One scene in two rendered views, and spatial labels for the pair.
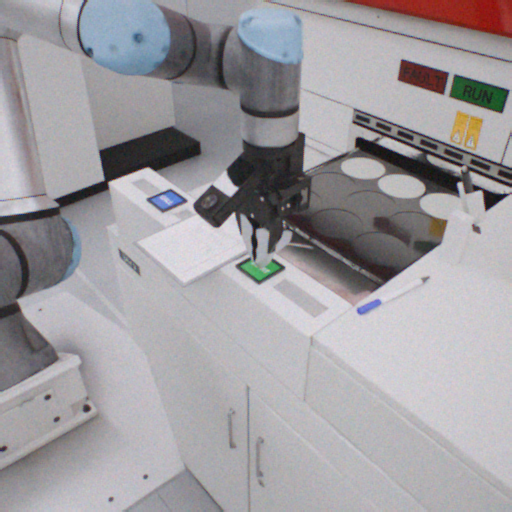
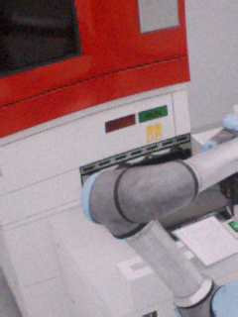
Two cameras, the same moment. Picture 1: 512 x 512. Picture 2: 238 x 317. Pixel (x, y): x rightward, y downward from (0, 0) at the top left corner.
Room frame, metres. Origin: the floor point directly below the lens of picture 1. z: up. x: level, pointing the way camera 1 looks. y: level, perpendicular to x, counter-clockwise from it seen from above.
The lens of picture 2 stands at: (0.42, 1.48, 2.10)
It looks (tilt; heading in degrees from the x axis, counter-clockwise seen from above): 33 degrees down; 288
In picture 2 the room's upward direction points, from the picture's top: 5 degrees counter-clockwise
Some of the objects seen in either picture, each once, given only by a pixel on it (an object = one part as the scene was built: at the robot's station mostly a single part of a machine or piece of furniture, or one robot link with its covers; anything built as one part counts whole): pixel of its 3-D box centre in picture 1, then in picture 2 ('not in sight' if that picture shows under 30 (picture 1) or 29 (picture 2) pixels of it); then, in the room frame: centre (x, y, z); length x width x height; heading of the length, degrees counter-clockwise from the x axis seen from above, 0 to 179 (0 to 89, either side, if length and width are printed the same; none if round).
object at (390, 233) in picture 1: (370, 204); (169, 193); (0.90, -0.24, 0.90); 0.34 x 0.34 x 0.01; 41
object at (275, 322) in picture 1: (212, 265); (205, 258); (0.71, 0.07, 0.89); 0.55 x 0.09 x 0.14; 41
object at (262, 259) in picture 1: (275, 243); not in sight; (0.61, -0.03, 1.01); 0.06 x 0.03 x 0.09; 131
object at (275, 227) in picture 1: (268, 225); not in sight; (0.59, -0.02, 1.06); 0.05 x 0.02 x 0.09; 41
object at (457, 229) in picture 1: (465, 220); not in sight; (0.64, -0.32, 1.03); 0.06 x 0.04 x 0.13; 131
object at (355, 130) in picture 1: (422, 170); (138, 168); (1.05, -0.39, 0.89); 0.44 x 0.02 x 0.10; 41
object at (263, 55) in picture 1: (267, 62); (235, 135); (0.62, -0.02, 1.28); 0.09 x 0.08 x 0.11; 67
